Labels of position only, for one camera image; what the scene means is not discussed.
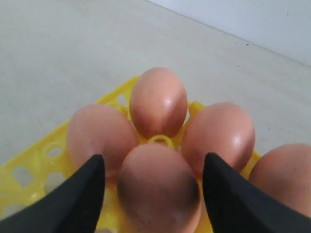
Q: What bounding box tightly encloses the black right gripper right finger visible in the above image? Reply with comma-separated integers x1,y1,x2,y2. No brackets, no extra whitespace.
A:
202,152,311,233

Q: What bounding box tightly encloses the brown egg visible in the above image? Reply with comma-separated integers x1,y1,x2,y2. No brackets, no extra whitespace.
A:
181,102,256,176
248,143,311,217
117,143,201,233
66,104,139,178
129,67,188,138

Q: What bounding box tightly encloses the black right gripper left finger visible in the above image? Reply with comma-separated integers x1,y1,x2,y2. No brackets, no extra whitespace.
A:
0,155,105,233

